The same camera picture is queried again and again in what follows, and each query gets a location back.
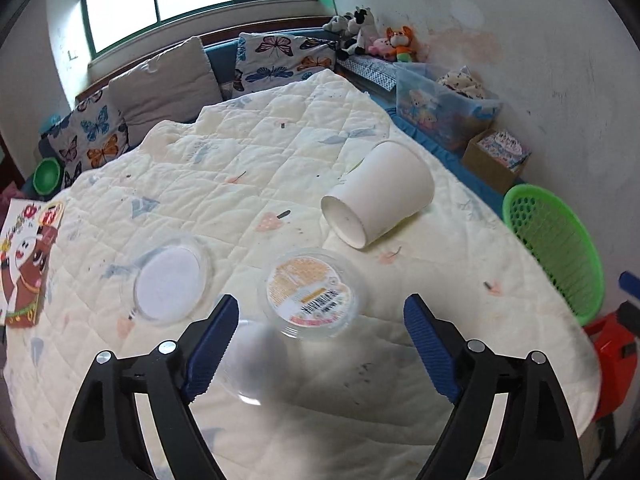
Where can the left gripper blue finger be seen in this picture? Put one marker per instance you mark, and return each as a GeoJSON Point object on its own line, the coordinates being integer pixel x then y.
{"type": "Point", "coordinates": [630, 284]}

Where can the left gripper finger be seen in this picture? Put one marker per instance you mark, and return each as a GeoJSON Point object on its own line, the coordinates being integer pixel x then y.
{"type": "Point", "coordinates": [103, 437]}
{"type": "Point", "coordinates": [518, 400]}

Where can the red plastic stool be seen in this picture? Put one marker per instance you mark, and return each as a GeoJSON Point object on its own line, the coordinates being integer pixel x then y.
{"type": "Point", "coordinates": [614, 338]}

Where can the green plastic waste basket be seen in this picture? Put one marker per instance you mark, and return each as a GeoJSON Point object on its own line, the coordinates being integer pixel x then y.
{"type": "Point", "coordinates": [561, 244]}

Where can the small clear plastic cup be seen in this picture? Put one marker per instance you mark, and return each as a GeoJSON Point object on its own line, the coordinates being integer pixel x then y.
{"type": "Point", "coordinates": [256, 367]}

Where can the clear plastic lid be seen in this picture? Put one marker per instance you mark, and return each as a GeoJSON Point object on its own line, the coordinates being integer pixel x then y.
{"type": "Point", "coordinates": [168, 282]}

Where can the cardboard box with print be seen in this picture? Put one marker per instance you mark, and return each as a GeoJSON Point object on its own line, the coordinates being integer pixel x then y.
{"type": "Point", "coordinates": [497, 158]}

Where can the cartoon bear picture book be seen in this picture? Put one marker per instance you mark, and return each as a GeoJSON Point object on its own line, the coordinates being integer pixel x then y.
{"type": "Point", "coordinates": [27, 236]}

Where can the labelled plastic pudding cup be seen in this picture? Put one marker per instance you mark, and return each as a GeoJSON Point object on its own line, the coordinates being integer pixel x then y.
{"type": "Point", "coordinates": [312, 294]}

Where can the clear plastic storage bin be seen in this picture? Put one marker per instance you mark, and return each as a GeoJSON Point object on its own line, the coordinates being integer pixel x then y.
{"type": "Point", "coordinates": [448, 118]}

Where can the white paper cup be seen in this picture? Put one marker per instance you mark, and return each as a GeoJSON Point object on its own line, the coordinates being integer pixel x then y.
{"type": "Point", "coordinates": [392, 183]}

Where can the spotted fabric in bin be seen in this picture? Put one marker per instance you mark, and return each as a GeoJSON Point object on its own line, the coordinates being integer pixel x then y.
{"type": "Point", "coordinates": [464, 83]}

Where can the green plastic bowl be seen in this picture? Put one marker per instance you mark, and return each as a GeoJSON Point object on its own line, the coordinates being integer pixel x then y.
{"type": "Point", "coordinates": [47, 176]}

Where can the left butterfly pillow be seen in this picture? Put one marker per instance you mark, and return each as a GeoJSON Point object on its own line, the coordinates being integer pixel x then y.
{"type": "Point", "coordinates": [93, 134]}

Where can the butterfly pillow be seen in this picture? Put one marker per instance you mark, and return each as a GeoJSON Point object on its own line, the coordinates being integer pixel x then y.
{"type": "Point", "coordinates": [265, 61]}
{"type": "Point", "coordinates": [93, 134]}

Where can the white quilted blanket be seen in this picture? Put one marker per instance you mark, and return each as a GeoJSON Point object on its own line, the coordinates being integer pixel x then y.
{"type": "Point", "coordinates": [245, 181]}

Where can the orange fox plush toy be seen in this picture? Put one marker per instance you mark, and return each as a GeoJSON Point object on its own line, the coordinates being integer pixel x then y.
{"type": "Point", "coordinates": [401, 41]}

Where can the pink plush toy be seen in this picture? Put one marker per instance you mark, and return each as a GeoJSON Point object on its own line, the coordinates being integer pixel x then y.
{"type": "Point", "coordinates": [382, 48]}

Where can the grey cushion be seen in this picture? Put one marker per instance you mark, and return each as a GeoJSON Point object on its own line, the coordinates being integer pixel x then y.
{"type": "Point", "coordinates": [174, 85]}

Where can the cow plush toy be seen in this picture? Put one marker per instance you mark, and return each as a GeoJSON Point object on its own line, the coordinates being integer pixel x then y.
{"type": "Point", "coordinates": [356, 30]}

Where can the right butterfly pillow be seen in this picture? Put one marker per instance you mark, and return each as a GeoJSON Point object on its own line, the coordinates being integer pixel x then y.
{"type": "Point", "coordinates": [265, 61]}

